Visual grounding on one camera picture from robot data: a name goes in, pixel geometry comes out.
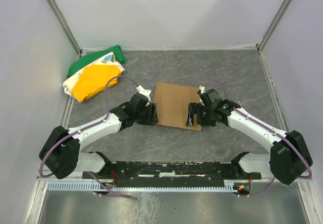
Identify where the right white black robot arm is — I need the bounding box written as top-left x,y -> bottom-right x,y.
186,86 -> 313,185

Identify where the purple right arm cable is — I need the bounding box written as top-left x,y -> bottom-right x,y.
201,80 -> 313,198

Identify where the right aluminium corner post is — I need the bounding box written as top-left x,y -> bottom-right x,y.
257,0 -> 293,53

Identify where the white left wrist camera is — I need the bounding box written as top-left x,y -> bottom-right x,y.
136,85 -> 151,102

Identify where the left aluminium corner post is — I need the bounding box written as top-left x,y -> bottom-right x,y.
46,0 -> 82,56

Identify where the light blue cable duct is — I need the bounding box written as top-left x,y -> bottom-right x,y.
47,180 -> 237,193

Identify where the aluminium front rail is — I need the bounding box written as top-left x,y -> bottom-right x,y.
36,160 -> 313,182

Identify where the green cloth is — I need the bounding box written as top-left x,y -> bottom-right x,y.
67,45 -> 127,78

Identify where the aluminium corner post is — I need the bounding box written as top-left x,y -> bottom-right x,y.
46,0 -> 82,56
257,0 -> 293,53

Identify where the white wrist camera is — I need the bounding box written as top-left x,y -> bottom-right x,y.
136,85 -> 151,102
197,85 -> 205,95

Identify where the yellow cloth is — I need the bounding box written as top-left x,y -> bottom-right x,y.
72,65 -> 122,102

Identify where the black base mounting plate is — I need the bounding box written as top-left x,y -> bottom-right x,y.
94,161 -> 261,188

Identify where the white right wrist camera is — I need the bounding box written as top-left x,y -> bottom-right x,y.
197,85 -> 205,95

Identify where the brown cardboard box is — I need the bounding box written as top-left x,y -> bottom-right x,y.
153,82 -> 201,131

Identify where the metal front shelf sheet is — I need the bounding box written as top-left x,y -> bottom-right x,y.
39,185 -> 308,223

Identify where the white patterned cloth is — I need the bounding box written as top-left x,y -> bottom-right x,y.
63,52 -> 125,98

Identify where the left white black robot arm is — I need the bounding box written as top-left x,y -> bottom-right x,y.
39,93 -> 158,180

